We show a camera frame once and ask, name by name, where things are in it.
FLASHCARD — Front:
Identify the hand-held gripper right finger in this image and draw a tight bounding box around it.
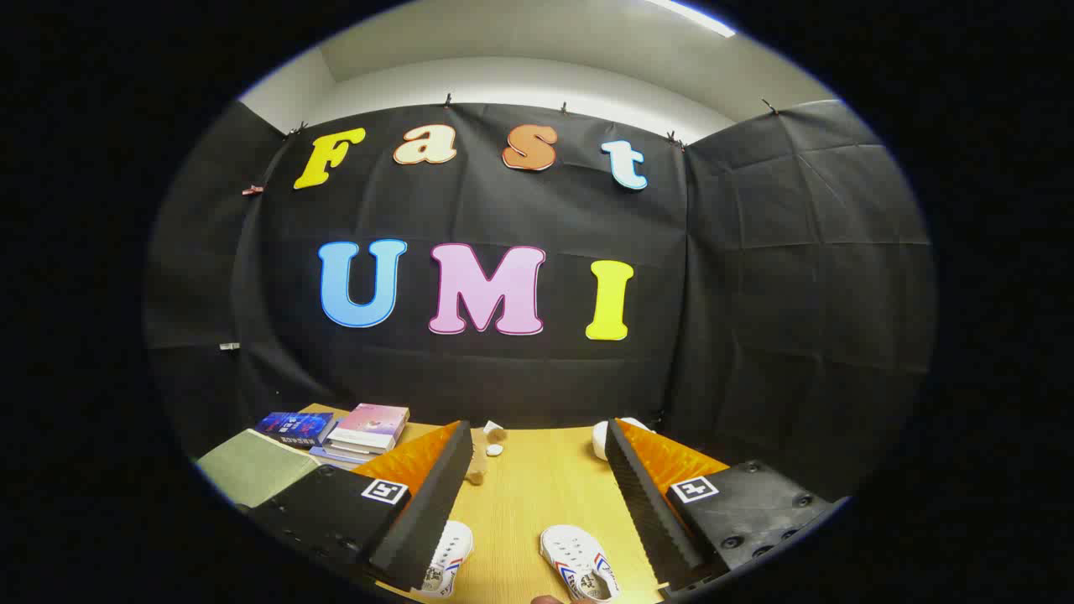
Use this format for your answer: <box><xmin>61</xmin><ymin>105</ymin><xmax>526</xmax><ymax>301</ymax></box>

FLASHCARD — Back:
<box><xmin>604</xmin><ymin>418</ymin><xmax>848</xmax><ymax>592</ymax></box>

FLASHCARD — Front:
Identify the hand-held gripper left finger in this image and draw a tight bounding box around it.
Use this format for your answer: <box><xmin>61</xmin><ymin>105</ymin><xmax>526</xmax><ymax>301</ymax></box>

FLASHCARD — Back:
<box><xmin>248</xmin><ymin>419</ymin><xmax>475</xmax><ymax>592</ymax></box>

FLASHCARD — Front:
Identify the white canvas shoe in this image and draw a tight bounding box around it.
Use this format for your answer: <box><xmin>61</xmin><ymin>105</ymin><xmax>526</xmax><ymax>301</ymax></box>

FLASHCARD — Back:
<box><xmin>539</xmin><ymin>525</ymin><xmax>622</xmax><ymax>603</ymax></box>
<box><xmin>411</xmin><ymin>520</ymin><xmax>475</xmax><ymax>599</ymax></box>

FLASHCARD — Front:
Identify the green fabric storage box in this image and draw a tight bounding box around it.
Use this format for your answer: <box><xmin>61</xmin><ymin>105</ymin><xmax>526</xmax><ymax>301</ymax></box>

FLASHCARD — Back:
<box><xmin>195</xmin><ymin>430</ymin><xmax>320</xmax><ymax>508</ymax></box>

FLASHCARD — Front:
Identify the brown plush toy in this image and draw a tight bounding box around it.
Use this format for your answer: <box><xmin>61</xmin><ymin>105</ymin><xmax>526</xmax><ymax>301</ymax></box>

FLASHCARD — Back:
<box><xmin>464</xmin><ymin>419</ymin><xmax>508</xmax><ymax>487</ymax></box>

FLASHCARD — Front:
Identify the white plush toy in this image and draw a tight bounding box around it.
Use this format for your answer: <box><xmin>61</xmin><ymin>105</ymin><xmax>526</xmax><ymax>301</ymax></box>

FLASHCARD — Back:
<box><xmin>592</xmin><ymin>417</ymin><xmax>655</xmax><ymax>462</ymax></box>

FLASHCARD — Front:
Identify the thin white book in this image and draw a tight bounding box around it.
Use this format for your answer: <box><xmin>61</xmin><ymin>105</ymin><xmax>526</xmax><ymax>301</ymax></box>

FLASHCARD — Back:
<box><xmin>326</xmin><ymin>440</ymin><xmax>395</xmax><ymax>461</ymax></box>

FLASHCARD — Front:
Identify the pink cover book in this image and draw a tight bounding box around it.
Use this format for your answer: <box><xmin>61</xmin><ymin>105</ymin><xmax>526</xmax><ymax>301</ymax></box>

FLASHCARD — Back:
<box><xmin>326</xmin><ymin>404</ymin><xmax>410</xmax><ymax>454</ymax></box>

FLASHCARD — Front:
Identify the grey blue book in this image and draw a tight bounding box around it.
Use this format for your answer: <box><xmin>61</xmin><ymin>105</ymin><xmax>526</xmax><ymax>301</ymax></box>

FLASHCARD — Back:
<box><xmin>309</xmin><ymin>445</ymin><xmax>374</xmax><ymax>469</ymax></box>

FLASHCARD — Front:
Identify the dark blue book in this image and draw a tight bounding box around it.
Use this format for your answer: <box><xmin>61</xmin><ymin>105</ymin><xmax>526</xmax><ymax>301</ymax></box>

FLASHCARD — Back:
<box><xmin>254</xmin><ymin>411</ymin><xmax>335</xmax><ymax>447</ymax></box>

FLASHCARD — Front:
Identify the black backdrop cloth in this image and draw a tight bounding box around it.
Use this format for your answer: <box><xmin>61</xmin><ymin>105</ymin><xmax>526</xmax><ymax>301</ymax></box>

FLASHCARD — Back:
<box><xmin>143</xmin><ymin>99</ymin><xmax>936</xmax><ymax>504</ymax></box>

